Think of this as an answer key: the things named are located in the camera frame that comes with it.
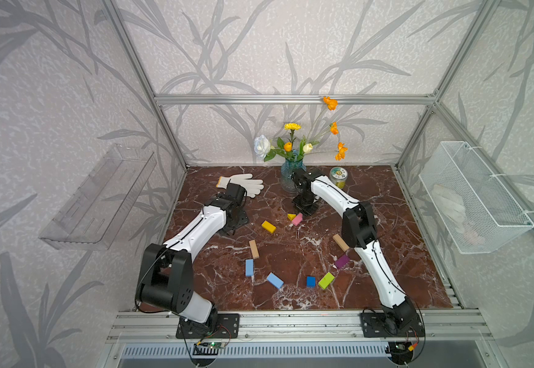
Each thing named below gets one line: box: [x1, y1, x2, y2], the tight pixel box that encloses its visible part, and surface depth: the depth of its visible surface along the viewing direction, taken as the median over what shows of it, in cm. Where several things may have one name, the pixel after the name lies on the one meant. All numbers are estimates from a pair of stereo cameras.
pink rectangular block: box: [291, 212, 304, 227], surface depth 101 cm
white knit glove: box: [216, 173, 264, 198], surface depth 118 cm
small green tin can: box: [329, 166, 349, 190], surface depth 110 cm
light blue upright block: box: [245, 259, 254, 277], surface depth 87 cm
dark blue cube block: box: [306, 276, 317, 289], surface depth 82 cm
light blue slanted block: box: [267, 272, 285, 290], surface depth 84 cm
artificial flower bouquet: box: [253, 96, 350, 163], surface depth 92 cm
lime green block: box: [318, 271, 336, 290], surface depth 84 cm
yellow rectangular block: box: [261, 220, 277, 234], surface depth 99 cm
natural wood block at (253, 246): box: [248, 239, 261, 260], surface depth 92 cm
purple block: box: [334, 253, 350, 270], surface depth 90 cm
